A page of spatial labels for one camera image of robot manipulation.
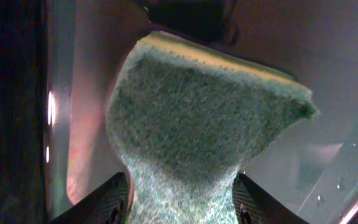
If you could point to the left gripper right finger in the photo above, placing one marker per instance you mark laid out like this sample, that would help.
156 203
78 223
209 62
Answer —
254 205

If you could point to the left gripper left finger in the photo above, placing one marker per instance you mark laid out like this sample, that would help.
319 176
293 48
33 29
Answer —
108 204

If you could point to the green sponge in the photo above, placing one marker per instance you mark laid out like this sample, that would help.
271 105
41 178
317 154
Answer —
184 119

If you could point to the black rectangular tray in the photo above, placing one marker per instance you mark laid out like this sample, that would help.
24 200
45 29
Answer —
60 61

